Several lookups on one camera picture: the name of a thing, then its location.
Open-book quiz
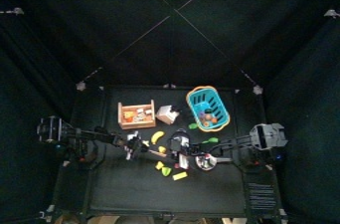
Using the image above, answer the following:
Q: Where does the teal basket orange rim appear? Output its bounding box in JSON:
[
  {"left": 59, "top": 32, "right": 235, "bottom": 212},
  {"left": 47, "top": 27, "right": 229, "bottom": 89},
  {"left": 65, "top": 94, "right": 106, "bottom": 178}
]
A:
[{"left": 183, "top": 85, "right": 230, "bottom": 133}]

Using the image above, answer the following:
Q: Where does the light grey round pan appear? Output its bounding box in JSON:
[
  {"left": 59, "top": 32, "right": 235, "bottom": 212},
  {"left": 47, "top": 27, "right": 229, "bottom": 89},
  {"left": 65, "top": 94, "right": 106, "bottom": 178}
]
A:
[{"left": 193, "top": 153, "right": 233, "bottom": 172}]

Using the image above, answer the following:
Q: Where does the pale yellow foam block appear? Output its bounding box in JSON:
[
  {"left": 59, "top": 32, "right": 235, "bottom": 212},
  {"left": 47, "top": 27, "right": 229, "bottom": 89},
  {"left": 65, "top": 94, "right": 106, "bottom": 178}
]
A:
[{"left": 175, "top": 149, "right": 189, "bottom": 170}]

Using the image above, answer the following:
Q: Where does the white wooden knife holder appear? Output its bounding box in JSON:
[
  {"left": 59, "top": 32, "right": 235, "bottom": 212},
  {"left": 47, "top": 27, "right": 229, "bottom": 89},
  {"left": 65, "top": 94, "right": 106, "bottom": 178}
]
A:
[{"left": 155, "top": 104, "right": 181, "bottom": 125}]

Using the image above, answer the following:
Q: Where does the white printed label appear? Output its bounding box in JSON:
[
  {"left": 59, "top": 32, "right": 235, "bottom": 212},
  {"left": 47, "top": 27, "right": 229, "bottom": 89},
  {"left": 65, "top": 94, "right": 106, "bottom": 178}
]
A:
[{"left": 245, "top": 182, "right": 275, "bottom": 210}]

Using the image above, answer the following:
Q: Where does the wooden toy crate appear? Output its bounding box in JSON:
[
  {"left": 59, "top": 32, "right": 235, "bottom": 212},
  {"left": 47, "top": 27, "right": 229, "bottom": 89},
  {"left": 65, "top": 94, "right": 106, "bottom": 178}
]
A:
[{"left": 117, "top": 99, "right": 158, "bottom": 130}]

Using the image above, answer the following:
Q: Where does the light wooden board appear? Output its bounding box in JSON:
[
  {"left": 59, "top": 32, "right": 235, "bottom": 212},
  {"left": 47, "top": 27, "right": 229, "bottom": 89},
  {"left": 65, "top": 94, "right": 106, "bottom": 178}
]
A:
[{"left": 65, "top": 215, "right": 121, "bottom": 224}]

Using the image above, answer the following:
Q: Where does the brown wooden stick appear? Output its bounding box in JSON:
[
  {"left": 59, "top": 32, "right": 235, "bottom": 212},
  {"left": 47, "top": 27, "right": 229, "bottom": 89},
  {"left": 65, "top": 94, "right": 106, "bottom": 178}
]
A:
[{"left": 147, "top": 148, "right": 170, "bottom": 158}]

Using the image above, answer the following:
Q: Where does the yellow flat toy block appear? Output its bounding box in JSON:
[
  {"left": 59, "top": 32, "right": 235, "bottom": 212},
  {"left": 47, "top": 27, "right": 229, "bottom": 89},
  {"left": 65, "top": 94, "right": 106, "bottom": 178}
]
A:
[{"left": 170, "top": 171, "right": 187, "bottom": 181}]

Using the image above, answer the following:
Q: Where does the yellow toy banana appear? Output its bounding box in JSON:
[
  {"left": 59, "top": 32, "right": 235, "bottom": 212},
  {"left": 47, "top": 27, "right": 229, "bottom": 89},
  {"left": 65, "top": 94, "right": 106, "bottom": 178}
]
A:
[{"left": 150, "top": 130, "right": 166, "bottom": 145}]

